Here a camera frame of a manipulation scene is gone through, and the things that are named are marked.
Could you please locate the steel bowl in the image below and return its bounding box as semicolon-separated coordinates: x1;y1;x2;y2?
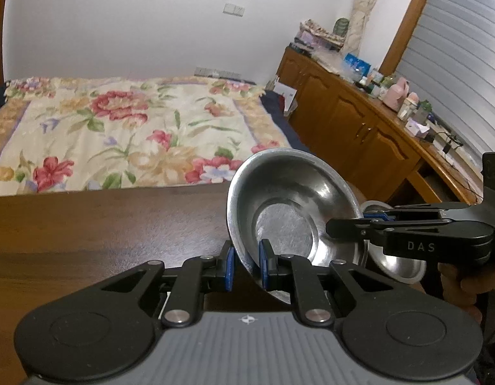
227;148;367;283
361;201;427;285

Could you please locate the wooden sideboard cabinet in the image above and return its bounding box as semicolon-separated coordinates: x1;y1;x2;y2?
277;47;482;205

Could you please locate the white wall switch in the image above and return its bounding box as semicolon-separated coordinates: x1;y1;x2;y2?
223;4;245;17

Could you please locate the stack of folded fabrics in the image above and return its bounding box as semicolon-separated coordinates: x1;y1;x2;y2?
295;19;345;50

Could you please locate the right hand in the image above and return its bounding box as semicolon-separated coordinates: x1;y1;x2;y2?
438;263;495;323

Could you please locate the blue box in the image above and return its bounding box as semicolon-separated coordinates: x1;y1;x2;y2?
343;53;371;77

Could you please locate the floral bed quilt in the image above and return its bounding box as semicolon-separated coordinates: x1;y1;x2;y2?
0;77;301;196

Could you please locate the beige curtain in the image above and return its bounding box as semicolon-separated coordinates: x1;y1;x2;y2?
342;0;377;56

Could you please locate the window roller blind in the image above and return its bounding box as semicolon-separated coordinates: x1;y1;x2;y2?
396;0;495;159

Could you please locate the white tissue box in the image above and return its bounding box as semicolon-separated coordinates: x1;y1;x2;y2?
405;118;430;139

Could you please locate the white paper bag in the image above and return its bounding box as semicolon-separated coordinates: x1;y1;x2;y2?
273;81;297;116

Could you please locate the pink bottle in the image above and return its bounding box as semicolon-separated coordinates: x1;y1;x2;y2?
382;77;409;112

